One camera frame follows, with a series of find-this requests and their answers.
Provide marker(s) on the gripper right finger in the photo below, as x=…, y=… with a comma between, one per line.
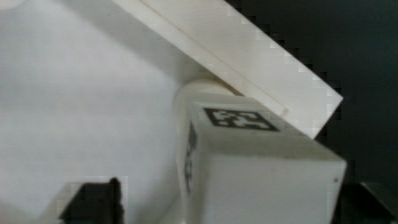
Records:
x=371, y=204

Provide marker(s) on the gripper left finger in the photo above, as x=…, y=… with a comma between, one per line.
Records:
x=87, y=204

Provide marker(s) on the white square table top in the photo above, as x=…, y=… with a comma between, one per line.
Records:
x=101, y=60

